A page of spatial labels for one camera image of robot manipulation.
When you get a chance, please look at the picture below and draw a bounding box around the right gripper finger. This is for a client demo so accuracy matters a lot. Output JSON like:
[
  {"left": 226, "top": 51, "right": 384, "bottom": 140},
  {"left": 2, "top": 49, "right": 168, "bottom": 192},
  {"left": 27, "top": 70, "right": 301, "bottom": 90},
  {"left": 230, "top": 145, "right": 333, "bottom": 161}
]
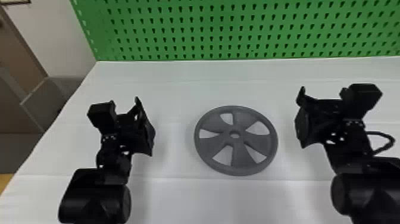
[
  {"left": 295, "top": 86, "right": 314, "bottom": 109},
  {"left": 293, "top": 107, "right": 314, "bottom": 150}
]

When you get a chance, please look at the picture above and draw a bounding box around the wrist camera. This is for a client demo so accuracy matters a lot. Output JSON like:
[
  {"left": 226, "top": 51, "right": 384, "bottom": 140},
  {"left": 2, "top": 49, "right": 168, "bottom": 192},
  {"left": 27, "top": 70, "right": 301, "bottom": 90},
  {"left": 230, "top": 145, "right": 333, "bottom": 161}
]
[
  {"left": 86, "top": 99, "right": 118, "bottom": 136},
  {"left": 339, "top": 83, "right": 383, "bottom": 122}
]

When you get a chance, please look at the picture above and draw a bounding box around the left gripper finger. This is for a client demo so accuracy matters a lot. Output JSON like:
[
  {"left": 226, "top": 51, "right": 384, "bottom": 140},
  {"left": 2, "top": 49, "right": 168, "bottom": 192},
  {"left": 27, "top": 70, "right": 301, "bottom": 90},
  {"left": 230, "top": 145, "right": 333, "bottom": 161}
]
[
  {"left": 133, "top": 96, "right": 148, "bottom": 122},
  {"left": 138, "top": 116, "right": 157, "bottom": 157}
]

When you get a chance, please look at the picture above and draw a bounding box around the grey wheel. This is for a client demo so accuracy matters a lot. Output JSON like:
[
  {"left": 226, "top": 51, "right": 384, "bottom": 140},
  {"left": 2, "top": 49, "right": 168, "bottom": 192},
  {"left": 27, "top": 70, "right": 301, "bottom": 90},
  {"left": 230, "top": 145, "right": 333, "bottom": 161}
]
[{"left": 193, "top": 105, "right": 279, "bottom": 176}]

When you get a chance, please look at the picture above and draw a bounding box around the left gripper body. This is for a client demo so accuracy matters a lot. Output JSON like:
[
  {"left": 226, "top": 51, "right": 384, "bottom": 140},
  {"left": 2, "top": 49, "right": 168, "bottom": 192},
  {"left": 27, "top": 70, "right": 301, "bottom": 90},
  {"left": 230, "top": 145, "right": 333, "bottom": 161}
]
[{"left": 115, "top": 110, "right": 142, "bottom": 155}]

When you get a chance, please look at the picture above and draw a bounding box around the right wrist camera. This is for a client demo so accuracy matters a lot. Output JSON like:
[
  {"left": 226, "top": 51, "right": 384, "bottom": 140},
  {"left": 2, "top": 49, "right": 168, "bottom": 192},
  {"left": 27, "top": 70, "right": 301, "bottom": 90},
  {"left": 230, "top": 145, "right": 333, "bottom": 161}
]
[{"left": 339, "top": 83, "right": 383, "bottom": 122}]

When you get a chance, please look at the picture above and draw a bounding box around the black cable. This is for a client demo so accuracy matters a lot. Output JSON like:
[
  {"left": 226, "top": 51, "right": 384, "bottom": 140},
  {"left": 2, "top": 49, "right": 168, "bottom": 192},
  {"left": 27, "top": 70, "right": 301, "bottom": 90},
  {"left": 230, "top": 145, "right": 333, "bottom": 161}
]
[{"left": 365, "top": 130, "right": 396, "bottom": 156}]

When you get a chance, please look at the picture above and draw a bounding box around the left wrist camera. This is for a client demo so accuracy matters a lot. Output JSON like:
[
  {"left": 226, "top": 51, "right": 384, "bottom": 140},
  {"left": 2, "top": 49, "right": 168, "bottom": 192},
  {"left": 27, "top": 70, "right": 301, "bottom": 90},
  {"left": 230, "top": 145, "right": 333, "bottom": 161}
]
[{"left": 86, "top": 99, "right": 118, "bottom": 136}]

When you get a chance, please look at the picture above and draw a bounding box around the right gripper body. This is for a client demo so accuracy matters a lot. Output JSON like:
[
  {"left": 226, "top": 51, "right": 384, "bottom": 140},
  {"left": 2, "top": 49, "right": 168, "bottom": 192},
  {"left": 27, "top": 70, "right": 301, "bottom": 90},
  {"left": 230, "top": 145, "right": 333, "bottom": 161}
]
[{"left": 311, "top": 98, "right": 347, "bottom": 145}]

